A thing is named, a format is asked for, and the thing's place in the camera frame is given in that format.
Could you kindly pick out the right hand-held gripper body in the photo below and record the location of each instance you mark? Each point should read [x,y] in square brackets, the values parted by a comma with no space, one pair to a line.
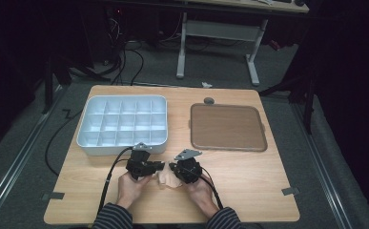
[188,168]

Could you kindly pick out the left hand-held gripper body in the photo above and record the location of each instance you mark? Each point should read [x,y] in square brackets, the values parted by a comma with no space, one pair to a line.
[139,163]

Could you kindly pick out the beige sock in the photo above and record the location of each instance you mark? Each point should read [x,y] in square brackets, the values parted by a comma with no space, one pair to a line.
[169,179]

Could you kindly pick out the white compartment organizer box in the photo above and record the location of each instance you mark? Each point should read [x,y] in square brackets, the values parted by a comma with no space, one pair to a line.
[123,124]

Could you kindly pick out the person's left hand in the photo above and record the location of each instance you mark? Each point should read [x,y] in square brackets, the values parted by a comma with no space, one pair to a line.
[131,189]

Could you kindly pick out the person's right hand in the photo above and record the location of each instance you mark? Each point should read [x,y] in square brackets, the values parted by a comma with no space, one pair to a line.
[199,194]

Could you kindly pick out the brown tray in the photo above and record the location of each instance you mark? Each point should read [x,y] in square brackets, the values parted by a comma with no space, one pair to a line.
[228,127]

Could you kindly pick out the grey round knob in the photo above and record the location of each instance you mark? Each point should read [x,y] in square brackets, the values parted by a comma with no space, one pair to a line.
[209,100]

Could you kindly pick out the crumpled white paper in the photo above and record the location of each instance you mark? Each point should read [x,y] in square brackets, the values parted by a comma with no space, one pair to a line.
[206,85]

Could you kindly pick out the grey tape piece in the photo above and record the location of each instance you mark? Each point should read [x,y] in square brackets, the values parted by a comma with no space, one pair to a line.
[290,191]
[53,196]

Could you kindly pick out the black stand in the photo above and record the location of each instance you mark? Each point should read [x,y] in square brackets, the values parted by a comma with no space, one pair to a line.
[48,86]
[307,105]

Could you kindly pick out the wooden desk with white legs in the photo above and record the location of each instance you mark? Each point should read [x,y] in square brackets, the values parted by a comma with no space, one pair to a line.
[223,30]

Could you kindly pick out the red object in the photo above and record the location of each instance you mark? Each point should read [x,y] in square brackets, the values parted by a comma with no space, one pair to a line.
[275,45]

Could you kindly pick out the metal floor rail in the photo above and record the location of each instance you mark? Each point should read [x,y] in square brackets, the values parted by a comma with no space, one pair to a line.
[16,162]
[322,165]

